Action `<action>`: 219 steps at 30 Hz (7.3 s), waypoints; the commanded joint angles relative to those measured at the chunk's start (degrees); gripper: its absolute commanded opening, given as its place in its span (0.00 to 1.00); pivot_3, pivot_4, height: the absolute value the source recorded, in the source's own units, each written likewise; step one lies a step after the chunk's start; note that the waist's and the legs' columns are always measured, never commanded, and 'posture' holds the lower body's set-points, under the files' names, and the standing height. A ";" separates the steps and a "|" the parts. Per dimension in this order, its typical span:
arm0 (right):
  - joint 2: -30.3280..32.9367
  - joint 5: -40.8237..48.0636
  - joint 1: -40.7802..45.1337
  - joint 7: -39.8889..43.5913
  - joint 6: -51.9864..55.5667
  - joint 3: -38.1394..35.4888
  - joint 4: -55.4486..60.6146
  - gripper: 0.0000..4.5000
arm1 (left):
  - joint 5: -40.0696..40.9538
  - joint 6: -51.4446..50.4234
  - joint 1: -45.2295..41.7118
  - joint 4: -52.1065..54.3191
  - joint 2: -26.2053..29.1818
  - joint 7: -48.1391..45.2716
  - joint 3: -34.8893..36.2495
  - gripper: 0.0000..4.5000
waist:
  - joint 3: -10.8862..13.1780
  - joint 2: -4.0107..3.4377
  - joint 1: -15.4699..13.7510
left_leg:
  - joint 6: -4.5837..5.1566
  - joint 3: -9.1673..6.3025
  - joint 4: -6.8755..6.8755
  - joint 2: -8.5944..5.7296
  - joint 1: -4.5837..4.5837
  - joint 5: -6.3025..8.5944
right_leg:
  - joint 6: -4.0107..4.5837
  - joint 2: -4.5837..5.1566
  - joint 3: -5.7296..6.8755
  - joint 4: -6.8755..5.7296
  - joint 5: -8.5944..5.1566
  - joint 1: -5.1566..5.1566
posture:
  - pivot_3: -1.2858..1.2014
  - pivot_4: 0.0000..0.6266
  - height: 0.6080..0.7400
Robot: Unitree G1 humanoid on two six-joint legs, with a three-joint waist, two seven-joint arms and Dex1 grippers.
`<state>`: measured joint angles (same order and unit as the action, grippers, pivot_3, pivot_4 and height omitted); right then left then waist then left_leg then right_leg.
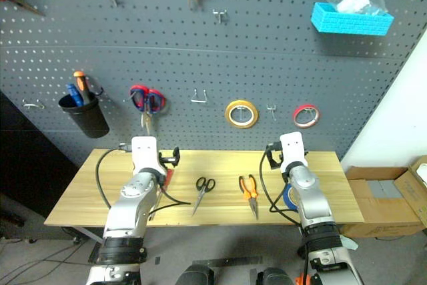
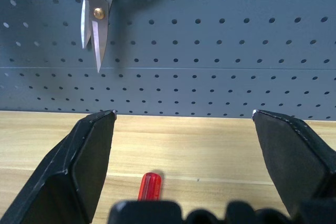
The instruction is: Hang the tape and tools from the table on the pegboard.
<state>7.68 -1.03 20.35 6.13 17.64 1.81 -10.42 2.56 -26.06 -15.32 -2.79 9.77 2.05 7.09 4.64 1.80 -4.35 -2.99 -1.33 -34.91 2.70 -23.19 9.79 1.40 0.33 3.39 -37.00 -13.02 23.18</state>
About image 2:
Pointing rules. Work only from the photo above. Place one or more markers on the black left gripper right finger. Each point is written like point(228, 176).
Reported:
point(296, 161)

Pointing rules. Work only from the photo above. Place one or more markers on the grey pegboard panel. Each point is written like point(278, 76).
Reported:
point(210, 51)

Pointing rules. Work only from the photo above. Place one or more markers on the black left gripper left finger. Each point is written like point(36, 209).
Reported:
point(65, 171)

